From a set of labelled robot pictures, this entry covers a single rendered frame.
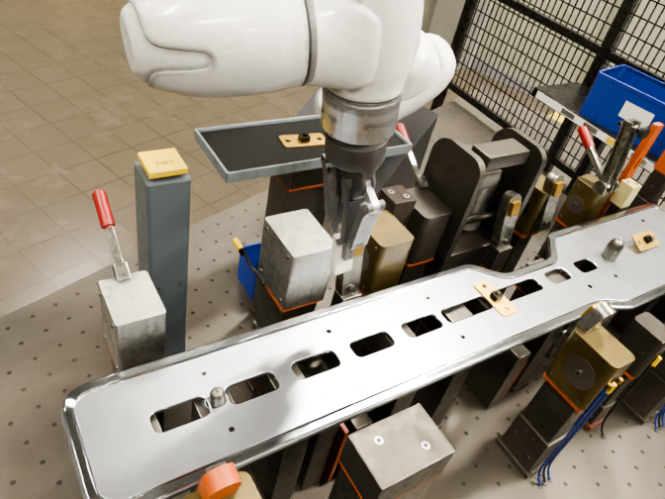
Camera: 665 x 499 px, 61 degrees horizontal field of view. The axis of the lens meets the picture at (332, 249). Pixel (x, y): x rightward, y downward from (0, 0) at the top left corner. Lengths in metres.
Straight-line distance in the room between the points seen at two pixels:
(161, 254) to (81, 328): 0.35
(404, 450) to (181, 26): 0.55
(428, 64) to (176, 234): 0.80
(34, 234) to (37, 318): 1.33
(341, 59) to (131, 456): 0.51
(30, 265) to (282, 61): 2.02
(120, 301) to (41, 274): 1.62
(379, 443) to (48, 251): 1.97
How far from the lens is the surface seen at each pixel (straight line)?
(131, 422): 0.78
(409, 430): 0.78
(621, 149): 1.39
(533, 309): 1.08
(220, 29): 0.54
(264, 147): 0.97
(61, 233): 2.61
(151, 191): 0.90
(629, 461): 1.39
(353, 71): 0.58
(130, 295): 0.83
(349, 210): 0.73
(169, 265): 1.01
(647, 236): 1.41
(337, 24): 0.56
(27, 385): 1.21
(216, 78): 0.55
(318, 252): 0.85
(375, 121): 0.63
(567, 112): 1.88
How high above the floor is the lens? 1.66
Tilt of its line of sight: 40 degrees down
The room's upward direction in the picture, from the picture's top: 14 degrees clockwise
